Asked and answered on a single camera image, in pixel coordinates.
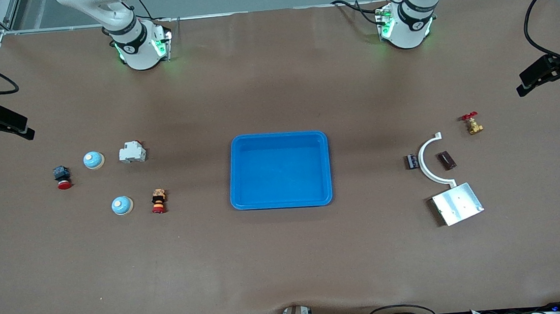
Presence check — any dark brown electrolytic capacitor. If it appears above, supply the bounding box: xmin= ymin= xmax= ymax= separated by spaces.
xmin=436 ymin=150 xmax=458 ymax=172

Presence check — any brown table cover sheet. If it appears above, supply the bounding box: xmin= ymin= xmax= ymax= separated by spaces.
xmin=0 ymin=0 xmax=560 ymax=314

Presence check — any black right base cable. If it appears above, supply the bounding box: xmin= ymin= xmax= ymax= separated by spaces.
xmin=136 ymin=0 xmax=173 ymax=25

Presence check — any white circuit breaker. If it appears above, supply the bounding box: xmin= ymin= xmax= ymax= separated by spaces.
xmin=118 ymin=140 xmax=147 ymax=164

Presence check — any blue plastic tray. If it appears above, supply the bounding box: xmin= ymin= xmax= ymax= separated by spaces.
xmin=225 ymin=129 xmax=335 ymax=213

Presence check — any white curved bracket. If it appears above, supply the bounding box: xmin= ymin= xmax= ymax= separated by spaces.
xmin=416 ymin=131 xmax=457 ymax=190

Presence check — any blue bell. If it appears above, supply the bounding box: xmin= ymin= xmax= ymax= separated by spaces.
xmin=83 ymin=150 xmax=106 ymax=171
xmin=111 ymin=195 xmax=135 ymax=217

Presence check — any black left base cable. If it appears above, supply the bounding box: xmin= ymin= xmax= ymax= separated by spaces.
xmin=331 ymin=0 xmax=392 ymax=30

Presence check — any aluminium plate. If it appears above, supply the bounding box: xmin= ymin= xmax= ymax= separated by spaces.
xmin=430 ymin=181 xmax=486 ymax=228

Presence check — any orange red push button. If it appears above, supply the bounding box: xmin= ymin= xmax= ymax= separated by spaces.
xmin=150 ymin=188 xmax=169 ymax=215

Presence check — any black red emergency button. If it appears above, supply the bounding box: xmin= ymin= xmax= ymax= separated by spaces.
xmin=53 ymin=165 xmax=73 ymax=191

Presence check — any brass valve red handle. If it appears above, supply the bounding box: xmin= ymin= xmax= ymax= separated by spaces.
xmin=459 ymin=111 xmax=485 ymax=137

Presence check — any black base cable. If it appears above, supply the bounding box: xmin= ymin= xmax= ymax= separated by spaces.
xmin=136 ymin=0 xmax=173 ymax=25
xmin=331 ymin=0 xmax=392 ymax=30

